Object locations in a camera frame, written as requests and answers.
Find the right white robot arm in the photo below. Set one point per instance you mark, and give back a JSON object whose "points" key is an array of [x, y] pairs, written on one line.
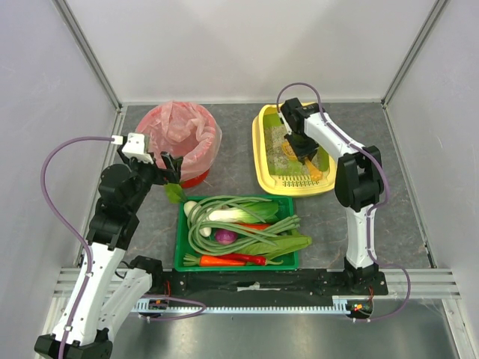
{"points": [[359, 182]]}

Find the red trash bin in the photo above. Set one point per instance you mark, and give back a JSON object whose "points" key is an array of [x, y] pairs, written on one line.
{"points": [[190, 183]]}

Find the green lettuce leaf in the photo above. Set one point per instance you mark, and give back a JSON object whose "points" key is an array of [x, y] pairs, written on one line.
{"points": [[283, 245]]}

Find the grey cat litter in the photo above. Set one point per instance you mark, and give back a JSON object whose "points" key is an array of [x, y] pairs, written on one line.
{"points": [[278, 163]]}

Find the grey slotted cable duct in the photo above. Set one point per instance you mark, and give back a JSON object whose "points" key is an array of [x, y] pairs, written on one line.
{"points": [[159, 305]]}

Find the green bok choy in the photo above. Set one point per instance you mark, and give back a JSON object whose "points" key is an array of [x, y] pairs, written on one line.
{"points": [[259, 212]]}

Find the orange carrot middle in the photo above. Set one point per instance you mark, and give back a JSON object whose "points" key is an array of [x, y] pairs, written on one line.
{"points": [[251, 227]]}

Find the orange carrot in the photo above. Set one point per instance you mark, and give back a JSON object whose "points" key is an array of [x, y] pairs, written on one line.
{"points": [[251, 227], [209, 261]]}

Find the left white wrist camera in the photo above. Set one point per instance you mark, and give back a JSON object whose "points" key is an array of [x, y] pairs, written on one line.
{"points": [[133, 146]]}

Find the orange carrot front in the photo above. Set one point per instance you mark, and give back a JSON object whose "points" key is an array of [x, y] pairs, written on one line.
{"points": [[209, 261]]}

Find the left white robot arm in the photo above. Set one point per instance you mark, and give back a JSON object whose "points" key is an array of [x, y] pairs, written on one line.
{"points": [[92, 318]]}

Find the orange litter scoop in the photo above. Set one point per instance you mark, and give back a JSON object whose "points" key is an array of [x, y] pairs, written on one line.
{"points": [[314, 172]]}

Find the pink plastic bin liner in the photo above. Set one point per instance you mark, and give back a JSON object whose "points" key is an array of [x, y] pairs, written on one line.
{"points": [[183, 129]]}

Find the yellow litter box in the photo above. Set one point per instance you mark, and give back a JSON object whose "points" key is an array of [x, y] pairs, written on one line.
{"points": [[293, 186]]}

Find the white small mushroom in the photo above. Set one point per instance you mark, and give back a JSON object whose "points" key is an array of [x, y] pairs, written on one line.
{"points": [[205, 231]]}

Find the green long beans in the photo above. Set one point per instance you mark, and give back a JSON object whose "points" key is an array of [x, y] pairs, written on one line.
{"points": [[209, 246]]}

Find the white green leek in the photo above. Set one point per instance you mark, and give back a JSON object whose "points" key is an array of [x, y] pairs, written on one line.
{"points": [[232, 215]]}

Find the green vegetable tray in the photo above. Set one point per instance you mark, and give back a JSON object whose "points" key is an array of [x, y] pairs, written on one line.
{"points": [[290, 261]]}

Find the purple onion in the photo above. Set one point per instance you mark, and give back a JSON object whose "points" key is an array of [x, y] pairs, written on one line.
{"points": [[225, 237]]}

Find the red chili pepper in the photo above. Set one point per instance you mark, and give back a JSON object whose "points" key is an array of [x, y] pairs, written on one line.
{"points": [[256, 260]]}

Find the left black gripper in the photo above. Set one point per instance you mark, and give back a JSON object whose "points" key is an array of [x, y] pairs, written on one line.
{"points": [[165, 169]]}

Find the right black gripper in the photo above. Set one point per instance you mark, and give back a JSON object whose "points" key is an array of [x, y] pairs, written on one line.
{"points": [[303, 148]]}

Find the white radish with leaves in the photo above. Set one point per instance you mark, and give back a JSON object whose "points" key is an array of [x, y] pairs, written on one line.
{"points": [[176, 195]]}

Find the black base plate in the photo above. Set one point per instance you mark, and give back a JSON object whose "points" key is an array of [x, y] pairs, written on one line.
{"points": [[317, 281]]}

